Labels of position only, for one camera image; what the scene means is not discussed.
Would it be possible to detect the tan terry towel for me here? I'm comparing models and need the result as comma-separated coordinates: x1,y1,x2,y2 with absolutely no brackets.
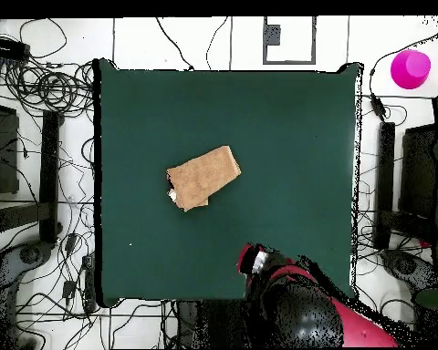
165,144,243,213

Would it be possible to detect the dark caster base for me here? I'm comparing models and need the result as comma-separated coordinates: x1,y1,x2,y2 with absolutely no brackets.
0,240,54,293
381,247,438,293

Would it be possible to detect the dark green table cloth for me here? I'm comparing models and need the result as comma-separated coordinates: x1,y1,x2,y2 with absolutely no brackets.
92,57,364,309

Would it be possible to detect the black power adapter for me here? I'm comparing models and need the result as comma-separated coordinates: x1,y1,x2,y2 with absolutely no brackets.
370,92,388,123

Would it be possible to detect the magenta plastic cup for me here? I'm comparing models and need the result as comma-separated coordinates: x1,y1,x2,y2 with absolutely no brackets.
389,48,433,90

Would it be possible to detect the black power strip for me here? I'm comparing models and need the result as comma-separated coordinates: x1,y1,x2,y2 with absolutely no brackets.
0,34,31,62

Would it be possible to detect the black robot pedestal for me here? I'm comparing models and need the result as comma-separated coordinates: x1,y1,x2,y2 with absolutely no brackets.
174,300,251,349

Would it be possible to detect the black metal stand frame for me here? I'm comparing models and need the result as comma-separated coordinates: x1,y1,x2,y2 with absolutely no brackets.
0,101,65,245
371,121,438,252

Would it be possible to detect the grey square floor frame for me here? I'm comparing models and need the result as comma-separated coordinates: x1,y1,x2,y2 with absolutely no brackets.
261,15,318,66

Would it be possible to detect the black cable coil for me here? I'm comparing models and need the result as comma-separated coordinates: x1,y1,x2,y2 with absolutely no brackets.
0,57,96,118

